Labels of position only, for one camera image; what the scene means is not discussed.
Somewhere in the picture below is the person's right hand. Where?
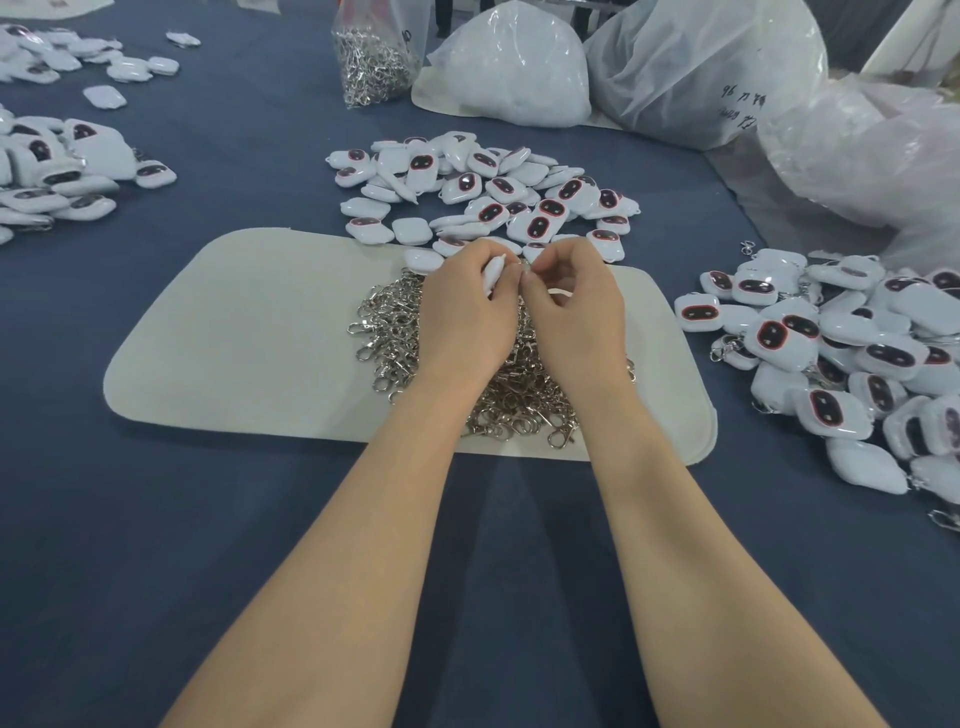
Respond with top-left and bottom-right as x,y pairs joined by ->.
520,237 -> 636,410

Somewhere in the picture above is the person's left hand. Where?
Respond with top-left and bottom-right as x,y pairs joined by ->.
417,240 -> 524,395

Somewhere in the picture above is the pile of metal clasps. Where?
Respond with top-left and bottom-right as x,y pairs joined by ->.
348,267 -> 636,449

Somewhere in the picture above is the clear bag of metal clasps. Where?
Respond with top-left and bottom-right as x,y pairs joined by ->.
331,0 -> 431,111

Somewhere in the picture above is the pile of finished fobs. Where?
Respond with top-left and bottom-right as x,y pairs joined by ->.
673,244 -> 960,531

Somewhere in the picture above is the person's left forearm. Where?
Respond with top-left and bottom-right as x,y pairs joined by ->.
162,382 -> 489,728

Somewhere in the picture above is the person's right forearm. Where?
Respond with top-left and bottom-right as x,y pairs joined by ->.
582,382 -> 890,728

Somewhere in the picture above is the cream felt work mat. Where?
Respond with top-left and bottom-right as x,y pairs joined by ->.
103,228 -> 719,465

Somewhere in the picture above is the round white plastic bag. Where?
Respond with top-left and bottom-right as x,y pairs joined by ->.
411,0 -> 593,129

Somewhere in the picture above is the large translucent plastic bag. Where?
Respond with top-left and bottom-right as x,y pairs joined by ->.
585,0 -> 830,150

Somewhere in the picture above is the crumpled clear plastic bag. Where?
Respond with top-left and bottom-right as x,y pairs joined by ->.
757,69 -> 960,272

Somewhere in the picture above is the white plastic sheet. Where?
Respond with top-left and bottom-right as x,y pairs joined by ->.
862,0 -> 960,74

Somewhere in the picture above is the flat white board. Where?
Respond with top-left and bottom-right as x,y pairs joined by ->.
0,0 -> 116,21

